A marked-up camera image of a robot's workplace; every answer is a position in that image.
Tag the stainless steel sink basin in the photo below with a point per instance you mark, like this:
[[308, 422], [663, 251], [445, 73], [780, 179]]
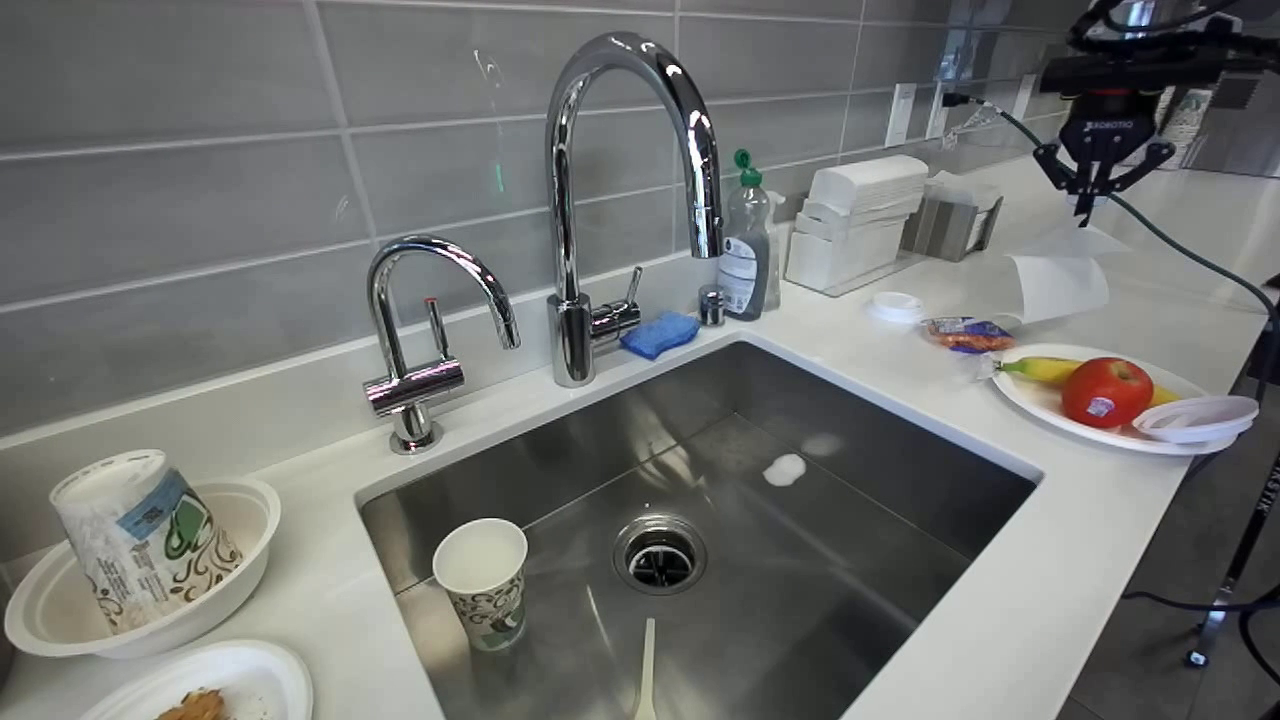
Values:
[[729, 540]]

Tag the white paper towel stack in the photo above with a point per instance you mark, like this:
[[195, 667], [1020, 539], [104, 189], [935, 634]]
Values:
[[850, 221]]

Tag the yellow banana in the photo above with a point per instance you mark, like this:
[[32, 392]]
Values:
[[1042, 369]]

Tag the printed paper cup in bowl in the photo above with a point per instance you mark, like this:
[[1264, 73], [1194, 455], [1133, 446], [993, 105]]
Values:
[[143, 539]]

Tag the small chrome water tap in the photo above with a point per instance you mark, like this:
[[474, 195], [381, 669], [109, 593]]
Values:
[[404, 384]]

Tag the white round lid on counter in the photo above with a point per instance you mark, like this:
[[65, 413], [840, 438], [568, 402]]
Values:
[[897, 310]]

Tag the white plate with fruit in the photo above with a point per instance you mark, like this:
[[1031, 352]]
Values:
[[1045, 402]]

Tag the white plate with food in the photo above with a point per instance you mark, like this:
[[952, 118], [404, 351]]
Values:
[[254, 680]]

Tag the tall chrome kitchen faucet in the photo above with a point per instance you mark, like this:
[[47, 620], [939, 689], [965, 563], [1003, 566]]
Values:
[[663, 69]]

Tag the white bowl on counter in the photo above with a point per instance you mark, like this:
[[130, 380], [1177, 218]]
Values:
[[58, 619]]

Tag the clear dish soap bottle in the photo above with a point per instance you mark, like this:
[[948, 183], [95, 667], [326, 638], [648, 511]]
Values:
[[746, 266]]

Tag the orange blue snack wrapper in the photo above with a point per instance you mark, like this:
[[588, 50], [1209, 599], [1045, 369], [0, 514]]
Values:
[[965, 335]]

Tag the paper cup in sink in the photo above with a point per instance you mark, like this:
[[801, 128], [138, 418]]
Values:
[[482, 573]]

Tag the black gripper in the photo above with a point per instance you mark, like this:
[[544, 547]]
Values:
[[1105, 145]]

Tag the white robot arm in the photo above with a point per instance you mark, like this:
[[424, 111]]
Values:
[[1114, 82]]

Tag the small white plastic lid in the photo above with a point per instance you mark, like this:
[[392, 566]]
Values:
[[1197, 418]]

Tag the blue sponge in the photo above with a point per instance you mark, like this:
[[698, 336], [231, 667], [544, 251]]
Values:
[[663, 335]]

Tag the red apple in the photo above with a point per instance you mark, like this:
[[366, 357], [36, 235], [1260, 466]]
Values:
[[1105, 392]]

